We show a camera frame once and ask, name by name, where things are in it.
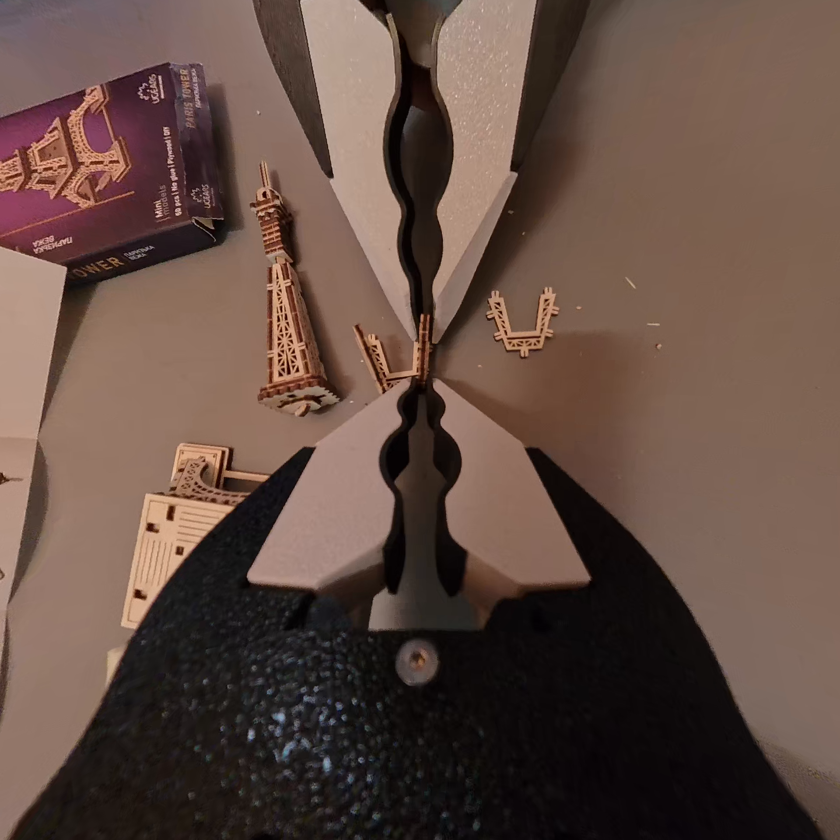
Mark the wooden tower spire model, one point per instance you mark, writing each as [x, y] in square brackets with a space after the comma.
[289, 328]

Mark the folded instruction leaflet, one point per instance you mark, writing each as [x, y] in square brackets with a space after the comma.
[26, 361]

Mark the small wooden arch piece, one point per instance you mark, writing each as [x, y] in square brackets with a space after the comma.
[424, 348]
[377, 361]
[522, 340]

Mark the wooden tower base model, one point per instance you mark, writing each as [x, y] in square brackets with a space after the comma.
[164, 544]

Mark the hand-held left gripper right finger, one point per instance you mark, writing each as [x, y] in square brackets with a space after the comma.
[518, 518]

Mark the purple puzzle box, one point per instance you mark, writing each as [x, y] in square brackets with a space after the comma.
[98, 164]

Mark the pale wax stick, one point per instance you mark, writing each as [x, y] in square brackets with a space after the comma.
[113, 663]

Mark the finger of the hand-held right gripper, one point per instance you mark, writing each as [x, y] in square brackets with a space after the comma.
[485, 98]
[348, 98]

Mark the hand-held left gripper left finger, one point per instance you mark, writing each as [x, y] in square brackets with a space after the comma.
[328, 518]

